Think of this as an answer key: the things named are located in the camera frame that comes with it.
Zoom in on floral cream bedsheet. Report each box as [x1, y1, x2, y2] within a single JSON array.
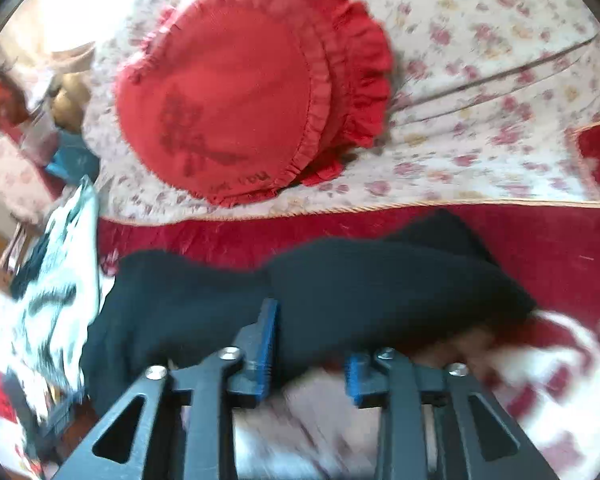
[[83, 0, 600, 224]]

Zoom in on floral covered chair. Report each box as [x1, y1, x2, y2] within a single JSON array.
[[0, 134, 65, 224]]

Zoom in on red bag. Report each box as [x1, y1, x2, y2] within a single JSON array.
[[0, 77, 30, 128]]

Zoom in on red heart ruffled pillow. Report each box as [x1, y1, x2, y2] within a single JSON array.
[[114, 0, 393, 207]]

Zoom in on black knit pants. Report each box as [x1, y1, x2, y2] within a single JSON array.
[[80, 210, 535, 414]]

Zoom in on light blue towel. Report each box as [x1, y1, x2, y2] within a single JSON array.
[[12, 177, 102, 392]]

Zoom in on red and white plush blanket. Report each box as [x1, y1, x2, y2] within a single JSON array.
[[81, 203, 600, 479]]

